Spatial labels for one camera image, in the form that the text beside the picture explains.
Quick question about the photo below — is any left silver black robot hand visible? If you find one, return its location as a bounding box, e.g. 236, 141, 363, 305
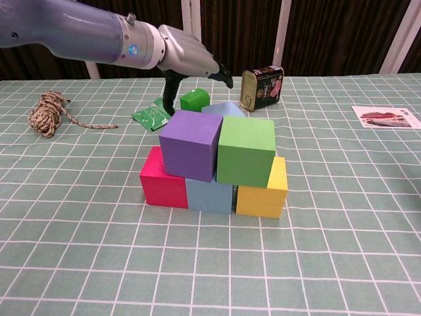
157, 24, 234, 120

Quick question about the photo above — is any light blue foam cube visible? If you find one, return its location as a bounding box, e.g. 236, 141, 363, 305
186, 176, 235, 215
201, 101, 247, 119

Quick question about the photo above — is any purple foam cube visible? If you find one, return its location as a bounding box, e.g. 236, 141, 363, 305
159, 110, 224, 183

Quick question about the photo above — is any green foam cube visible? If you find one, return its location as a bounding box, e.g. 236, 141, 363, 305
216, 115, 276, 188

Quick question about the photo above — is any pink foam cube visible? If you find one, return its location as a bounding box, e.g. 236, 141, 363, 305
139, 146, 189, 209

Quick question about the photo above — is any yellow foam cube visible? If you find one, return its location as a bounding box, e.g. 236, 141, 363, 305
235, 156, 289, 219

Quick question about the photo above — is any green plastic building brick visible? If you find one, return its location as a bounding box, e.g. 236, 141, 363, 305
179, 88, 211, 113

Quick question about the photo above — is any green foil sachet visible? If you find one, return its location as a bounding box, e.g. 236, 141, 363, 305
132, 97, 172, 133

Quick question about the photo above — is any black luncheon meat tin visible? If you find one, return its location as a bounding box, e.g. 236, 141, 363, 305
240, 65, 285, 113

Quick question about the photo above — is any postcard with red building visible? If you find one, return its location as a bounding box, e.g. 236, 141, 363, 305
351, 105, 421, 130

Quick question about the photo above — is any green checked tablecloth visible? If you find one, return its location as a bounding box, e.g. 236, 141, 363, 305
0, 72, 421, 316

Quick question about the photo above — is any white metal frame post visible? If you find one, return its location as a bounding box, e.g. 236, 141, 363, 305
182, 0, 203, 78
84, 61, 101, 80
380, 0, 421, 74
271, 0, 292, 72

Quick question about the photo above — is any braided rope bundle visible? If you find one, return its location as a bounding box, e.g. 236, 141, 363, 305
28, 91, 118, 138

